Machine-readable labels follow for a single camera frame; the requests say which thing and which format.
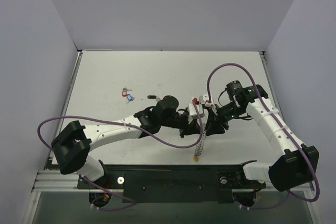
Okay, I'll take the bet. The round metal keyring disc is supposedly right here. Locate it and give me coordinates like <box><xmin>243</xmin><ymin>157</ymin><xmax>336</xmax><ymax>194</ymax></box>
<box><xmin>194</xmin><ymin>124</ymin><xmax>206</xmax><ymax>158</ymax></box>

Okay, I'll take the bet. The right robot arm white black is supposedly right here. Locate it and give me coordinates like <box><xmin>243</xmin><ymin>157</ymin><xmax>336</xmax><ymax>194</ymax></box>
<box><xmin>200</xmin><ymin>81</ymin><xmax>319</xmax><ymax>191</ymax></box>

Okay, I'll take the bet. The aluminium frame rail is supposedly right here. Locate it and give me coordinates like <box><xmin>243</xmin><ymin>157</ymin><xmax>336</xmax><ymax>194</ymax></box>
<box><xmin>32</xmin><ymin>170</ymin><xmax>315</xmax><ymax>193</ymax></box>

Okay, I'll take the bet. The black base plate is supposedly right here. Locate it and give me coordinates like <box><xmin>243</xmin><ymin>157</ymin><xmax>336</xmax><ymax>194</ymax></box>
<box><xmin>76</xmin><ymin>165</ymin><xmax>253</xmax><ymax>205</ymax></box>

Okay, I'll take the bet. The blue tag key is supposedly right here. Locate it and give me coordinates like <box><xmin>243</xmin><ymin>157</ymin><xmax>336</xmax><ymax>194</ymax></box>
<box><xmin>126</xmin><ymin>94</ymin><xmax>134</xmax><ymax>104</ymax></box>

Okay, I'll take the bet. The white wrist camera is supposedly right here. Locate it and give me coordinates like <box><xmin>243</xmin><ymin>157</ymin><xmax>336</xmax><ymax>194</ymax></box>
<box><xmin>187</xmin><ymin>98</ymin><xmax>204</xmax><ymax>122</ymax></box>
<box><xmin>199</xmin><ymin>94</ymin><xmax>217</xmax><ymax>115</ymax></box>

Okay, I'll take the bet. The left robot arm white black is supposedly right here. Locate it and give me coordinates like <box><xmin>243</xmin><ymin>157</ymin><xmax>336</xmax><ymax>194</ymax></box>
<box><xmin>51</xmin><ymin>95</ymin><xmax>204</xmax><ymax>188</ymax></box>

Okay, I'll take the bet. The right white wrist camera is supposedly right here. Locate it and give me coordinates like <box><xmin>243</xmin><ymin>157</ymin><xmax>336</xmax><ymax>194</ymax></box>
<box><xmin>199</xmin><ymin>94</ymin><xmax>217</xmax><ymax>115</ymax></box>

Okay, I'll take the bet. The silver key black tag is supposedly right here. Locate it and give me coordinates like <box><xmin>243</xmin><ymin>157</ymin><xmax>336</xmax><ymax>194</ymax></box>
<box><xmin>147</xmin><ymin>95</ymin><xmax>161</xmax><ymax>102</ymax></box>

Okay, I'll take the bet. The red tag key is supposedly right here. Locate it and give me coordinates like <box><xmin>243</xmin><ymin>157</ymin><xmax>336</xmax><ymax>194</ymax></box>
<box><xmin>122</xmin><ymin>87</ymin><xmax>132</xmax><ymax>97</ymax></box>

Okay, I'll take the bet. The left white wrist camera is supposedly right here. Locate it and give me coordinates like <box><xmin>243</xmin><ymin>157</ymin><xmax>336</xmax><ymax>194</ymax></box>
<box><xmin>187</xmin><ymin>98</ymin><xmax>204</xmax><ymax>122</ymax></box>

